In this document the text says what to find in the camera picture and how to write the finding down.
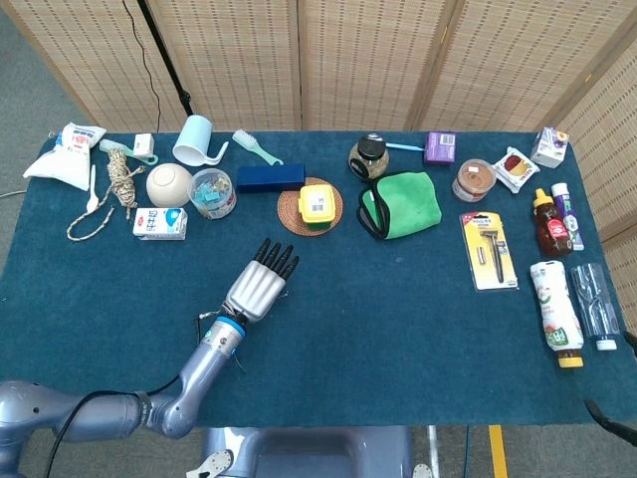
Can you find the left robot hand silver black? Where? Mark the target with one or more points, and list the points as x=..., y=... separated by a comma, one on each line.
x=256, y=291

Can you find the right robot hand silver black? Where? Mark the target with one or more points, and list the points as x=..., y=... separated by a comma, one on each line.
x=614, y=424

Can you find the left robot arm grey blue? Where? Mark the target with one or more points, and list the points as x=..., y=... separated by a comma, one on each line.
x=199, y=378

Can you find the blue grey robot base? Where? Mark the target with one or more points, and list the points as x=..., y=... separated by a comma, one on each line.
x=308, y=453

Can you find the brown woven coaster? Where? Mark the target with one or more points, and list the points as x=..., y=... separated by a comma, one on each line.
x=288, y=209

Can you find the clear tub of clips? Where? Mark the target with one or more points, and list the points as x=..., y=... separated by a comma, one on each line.
x=211, y=194

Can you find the green container yellow lid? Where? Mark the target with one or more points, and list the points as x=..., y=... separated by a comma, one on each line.
x=316, y=201

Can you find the navy blue long box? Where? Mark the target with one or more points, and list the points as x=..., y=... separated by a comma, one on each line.
x=271, y=178

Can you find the white blue milk carton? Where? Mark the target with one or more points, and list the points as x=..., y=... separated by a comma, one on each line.
x=159, y=223

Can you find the clear plastic bottle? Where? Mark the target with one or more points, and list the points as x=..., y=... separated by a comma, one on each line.
x=594, y=299

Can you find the white pouch bottle yellow cap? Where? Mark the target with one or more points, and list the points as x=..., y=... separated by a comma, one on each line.
x=555, y=309

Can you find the beige bowl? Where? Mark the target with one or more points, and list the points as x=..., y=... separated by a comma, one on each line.
x=169, y=184

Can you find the blue carpet table cover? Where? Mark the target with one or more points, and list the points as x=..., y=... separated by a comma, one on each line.
x=398, y=323

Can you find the mint brush white bristles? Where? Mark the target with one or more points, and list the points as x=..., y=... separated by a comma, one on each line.
x=244, y=138

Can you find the light blue plastic mug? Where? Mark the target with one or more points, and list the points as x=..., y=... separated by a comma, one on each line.
x=194, y=137

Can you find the green folded cloth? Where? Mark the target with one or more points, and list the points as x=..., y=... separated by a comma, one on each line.
x=408, y=199

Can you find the glass jar black lid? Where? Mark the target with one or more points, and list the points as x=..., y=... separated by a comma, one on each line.
x=370, y=149

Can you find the metal table leg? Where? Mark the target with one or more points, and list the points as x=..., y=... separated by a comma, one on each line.
x=433, y=443

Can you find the small white box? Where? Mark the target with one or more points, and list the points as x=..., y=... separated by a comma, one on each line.
x=144, y=144

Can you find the white plastic spoon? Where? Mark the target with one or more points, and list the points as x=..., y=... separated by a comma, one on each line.
x=91, y=201

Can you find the brown honey bottle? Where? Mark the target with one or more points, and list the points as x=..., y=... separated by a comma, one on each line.
x=552, y=229

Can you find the light blue pen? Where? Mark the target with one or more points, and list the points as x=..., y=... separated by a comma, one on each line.
x=403, y=146

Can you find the yellow razor blister pack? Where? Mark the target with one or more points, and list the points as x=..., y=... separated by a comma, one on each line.
x=488, y=249

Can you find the purple white tube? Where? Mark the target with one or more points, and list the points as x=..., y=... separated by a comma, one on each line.
x=567, y=209

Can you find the white powder bag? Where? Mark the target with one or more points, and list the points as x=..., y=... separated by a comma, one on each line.
x=64, y=159

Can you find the purple box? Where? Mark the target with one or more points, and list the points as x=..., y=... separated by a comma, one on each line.
x=440, y=148

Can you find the clear tub brown contents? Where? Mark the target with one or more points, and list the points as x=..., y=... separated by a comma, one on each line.
x=473, y=179

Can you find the black tripod pole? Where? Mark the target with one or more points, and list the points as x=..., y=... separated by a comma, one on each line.
x=164, y=50

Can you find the bamboo folding screen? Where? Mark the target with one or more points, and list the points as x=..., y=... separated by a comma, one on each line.
x=373, y=60

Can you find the snack packet red yellow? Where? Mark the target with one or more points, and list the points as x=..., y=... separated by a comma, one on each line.
x=515, y=167

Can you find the white purple drink carton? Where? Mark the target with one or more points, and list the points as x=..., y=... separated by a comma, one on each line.
x=547, y=149

